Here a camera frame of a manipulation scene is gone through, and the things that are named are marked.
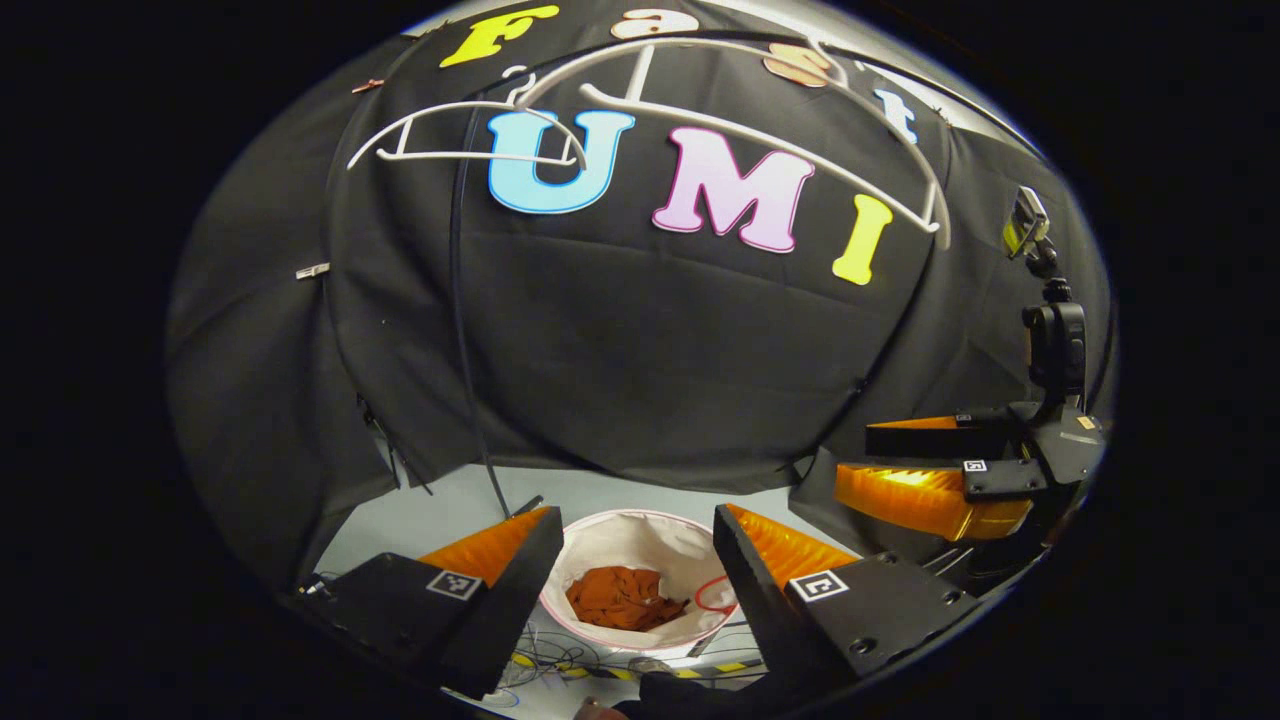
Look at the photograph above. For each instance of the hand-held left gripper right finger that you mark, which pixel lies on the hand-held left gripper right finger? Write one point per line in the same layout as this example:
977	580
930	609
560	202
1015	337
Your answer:
760	610

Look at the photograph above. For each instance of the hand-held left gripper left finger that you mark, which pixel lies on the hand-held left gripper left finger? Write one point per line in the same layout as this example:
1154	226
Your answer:
515	600

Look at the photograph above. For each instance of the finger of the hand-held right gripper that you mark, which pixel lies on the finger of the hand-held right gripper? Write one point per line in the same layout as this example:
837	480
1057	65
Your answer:
930	440
920	500

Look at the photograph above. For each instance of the orange knit jacket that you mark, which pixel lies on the orange knit jacket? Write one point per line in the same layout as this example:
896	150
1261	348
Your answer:
620	600

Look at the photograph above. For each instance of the white laundry hamper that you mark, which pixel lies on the white laundry hamper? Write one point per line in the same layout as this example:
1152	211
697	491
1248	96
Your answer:
640	545

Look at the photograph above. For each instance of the white clothes hanger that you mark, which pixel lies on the white clothes hanger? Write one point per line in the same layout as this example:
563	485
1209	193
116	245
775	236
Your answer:
450	156
643	75

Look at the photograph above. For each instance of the black clothes rack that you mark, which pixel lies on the black clothes rack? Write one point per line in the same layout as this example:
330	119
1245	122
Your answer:
460	330

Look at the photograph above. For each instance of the white empty clothes hanger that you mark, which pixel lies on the white empty clothes hanger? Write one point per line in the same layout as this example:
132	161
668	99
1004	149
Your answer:
450	156

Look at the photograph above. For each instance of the yellow black floor tape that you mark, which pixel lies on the yellow black floor tape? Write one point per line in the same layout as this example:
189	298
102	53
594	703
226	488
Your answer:
725	666

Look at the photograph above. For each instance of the silver clip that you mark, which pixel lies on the silver clip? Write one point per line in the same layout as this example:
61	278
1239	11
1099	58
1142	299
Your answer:
313	271

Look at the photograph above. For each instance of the red clip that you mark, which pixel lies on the red clip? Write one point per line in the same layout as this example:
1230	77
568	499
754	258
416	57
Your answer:
368	85

